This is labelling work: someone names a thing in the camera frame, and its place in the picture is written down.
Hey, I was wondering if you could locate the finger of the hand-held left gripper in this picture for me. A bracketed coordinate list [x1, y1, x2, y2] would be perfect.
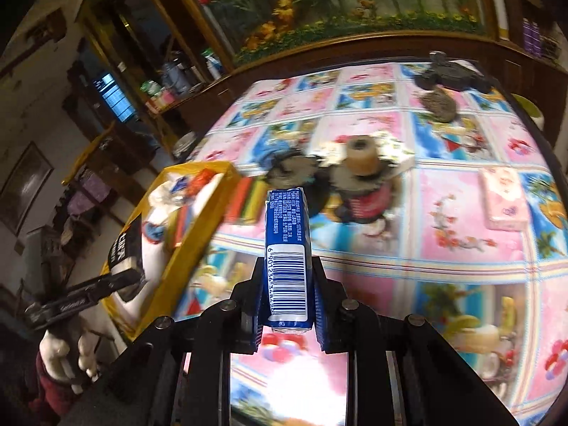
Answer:
[91, 270, 146, 303]

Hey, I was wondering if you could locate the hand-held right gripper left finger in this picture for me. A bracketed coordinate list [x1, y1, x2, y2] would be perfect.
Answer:
[62, 255, 267, 426]

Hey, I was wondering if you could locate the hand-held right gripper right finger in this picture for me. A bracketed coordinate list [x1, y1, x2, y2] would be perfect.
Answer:
[312, 257, 520, 426]

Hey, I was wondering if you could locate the black packet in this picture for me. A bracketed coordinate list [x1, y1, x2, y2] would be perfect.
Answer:
[102, 226, 147, 276]

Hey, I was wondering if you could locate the blue tissue pack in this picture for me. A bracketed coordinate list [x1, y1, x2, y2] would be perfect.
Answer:
[264, 187, 317, 331]

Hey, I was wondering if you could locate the yellow cardboard box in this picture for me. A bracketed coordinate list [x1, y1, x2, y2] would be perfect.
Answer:
[101, 162, 238, 342]

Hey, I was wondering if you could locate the red plastic bag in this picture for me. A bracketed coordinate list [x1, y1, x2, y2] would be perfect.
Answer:
[186, 169, 218, 196]

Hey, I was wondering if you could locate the person's left forearm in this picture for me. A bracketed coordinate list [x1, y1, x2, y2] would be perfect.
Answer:
[27, 355, 85, 426]

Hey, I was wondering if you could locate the person's left hand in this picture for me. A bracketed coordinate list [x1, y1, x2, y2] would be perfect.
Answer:
[39, 317, 100, 393]

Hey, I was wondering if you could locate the purple cloth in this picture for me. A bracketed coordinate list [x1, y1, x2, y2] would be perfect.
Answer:
[66, 173, 111, 218]

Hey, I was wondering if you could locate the coloured tubes pack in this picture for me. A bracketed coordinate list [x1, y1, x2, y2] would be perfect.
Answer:
[224, 176, 269, 225]

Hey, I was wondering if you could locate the printed plastic tablecloth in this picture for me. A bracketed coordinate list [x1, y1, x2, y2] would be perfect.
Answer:
[173, 62, 568, 426]

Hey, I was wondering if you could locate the dark electric motor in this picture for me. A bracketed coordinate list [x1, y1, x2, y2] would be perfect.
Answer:
[265, 148, 331, 218]

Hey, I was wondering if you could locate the round metal lid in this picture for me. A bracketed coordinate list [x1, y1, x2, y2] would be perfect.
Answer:
[172, 132, 200, 158]

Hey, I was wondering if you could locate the beige spool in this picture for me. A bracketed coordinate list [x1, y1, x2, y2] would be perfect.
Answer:
[331, 137, 397, 225]

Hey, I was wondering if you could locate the window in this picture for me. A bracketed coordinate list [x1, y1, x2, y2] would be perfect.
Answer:
[92, 71, 137, 122]

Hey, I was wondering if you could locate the pink box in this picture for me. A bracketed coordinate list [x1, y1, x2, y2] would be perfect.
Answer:
[148, 91, 178, 111]

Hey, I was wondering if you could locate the grey thermos jug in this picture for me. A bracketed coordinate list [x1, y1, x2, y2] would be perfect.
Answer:
[160, 60, 189, 96]

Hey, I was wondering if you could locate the pink tissue pack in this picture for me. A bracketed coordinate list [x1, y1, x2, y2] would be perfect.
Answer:
[479, 166, 531, 231]

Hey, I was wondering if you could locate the white spray bottle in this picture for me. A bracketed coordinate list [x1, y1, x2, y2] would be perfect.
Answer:
[202, 49, 223, 81]

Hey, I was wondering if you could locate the white green bowl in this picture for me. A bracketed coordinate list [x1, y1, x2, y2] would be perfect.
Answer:
[510, 93, 546, 129]

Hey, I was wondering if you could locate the aquarium with artificial plants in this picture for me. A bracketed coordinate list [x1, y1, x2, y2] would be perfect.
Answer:
[184, 0, 493, 65]

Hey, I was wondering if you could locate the framed wall picture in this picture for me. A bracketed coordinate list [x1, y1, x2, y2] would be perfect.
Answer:
[0, 141, 55, 236]

